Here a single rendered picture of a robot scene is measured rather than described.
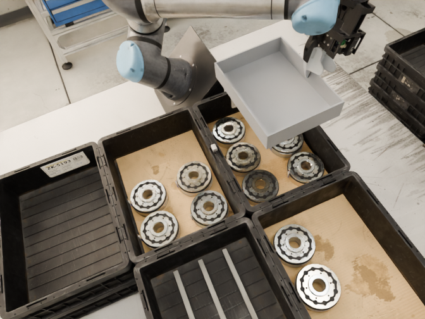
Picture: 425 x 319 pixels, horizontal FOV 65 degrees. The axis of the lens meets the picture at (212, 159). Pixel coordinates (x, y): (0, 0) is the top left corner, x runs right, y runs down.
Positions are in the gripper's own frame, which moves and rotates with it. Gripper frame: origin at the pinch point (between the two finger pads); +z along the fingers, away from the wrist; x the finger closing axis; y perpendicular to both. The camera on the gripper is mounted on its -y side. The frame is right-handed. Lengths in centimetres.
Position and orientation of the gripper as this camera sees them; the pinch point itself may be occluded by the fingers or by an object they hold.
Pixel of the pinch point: (308, 70)
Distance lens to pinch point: 89.4
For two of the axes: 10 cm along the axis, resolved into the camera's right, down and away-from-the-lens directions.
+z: -1.6, 6.4, 7.5
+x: 8.6, -2.9, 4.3
